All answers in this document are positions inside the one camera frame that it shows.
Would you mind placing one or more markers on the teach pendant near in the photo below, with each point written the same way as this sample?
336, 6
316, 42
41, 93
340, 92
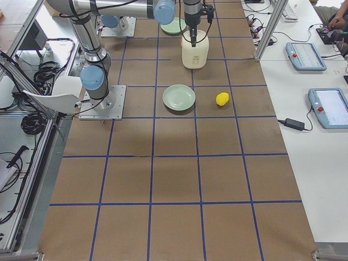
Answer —
329, 106

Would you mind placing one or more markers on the black power adapter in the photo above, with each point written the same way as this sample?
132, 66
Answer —
294, 124

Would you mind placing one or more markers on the white rice cooker orange handle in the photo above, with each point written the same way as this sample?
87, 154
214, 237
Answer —
195, 57

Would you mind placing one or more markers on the teach pendant far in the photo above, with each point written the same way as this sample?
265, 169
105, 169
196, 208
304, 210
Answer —
305, 57

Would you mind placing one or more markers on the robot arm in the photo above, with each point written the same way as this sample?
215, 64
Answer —
79, 13
115, 23

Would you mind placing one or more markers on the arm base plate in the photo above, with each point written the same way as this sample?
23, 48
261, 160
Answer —
110, 108
128, 33

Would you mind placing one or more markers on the power strip with plugs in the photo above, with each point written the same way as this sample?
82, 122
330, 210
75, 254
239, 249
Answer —
256, 27

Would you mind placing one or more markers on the aluminium frame post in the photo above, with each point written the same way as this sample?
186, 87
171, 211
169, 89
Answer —
271, 25

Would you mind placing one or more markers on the person hand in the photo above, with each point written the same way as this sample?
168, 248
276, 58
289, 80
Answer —
336, 23

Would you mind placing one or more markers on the white chair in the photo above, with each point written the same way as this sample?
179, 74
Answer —
64, 96

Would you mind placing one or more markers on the green plate near arm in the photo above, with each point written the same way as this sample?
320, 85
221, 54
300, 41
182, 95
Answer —
177, 26
179, 97

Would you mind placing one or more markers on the teach pendant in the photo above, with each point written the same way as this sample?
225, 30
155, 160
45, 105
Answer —
329, 106
305, 57

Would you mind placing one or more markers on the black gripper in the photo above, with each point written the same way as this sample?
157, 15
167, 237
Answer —
192, 17

